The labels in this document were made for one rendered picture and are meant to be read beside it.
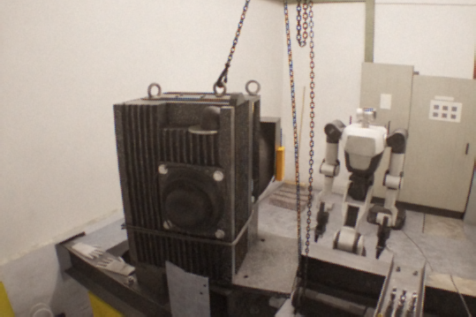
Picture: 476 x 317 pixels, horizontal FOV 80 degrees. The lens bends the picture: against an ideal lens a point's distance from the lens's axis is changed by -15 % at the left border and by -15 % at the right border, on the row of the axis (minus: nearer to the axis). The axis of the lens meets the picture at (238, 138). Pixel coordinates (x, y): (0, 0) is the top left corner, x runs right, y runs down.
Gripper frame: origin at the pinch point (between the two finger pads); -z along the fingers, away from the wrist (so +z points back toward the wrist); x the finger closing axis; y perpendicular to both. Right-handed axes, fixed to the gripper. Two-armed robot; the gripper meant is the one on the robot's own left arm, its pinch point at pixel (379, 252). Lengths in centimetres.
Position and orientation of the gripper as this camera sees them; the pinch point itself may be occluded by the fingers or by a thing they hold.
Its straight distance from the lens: 233.1
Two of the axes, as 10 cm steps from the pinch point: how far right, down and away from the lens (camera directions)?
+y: 8.2, 1.4, -5.6
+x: -5.6, 0.0, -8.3
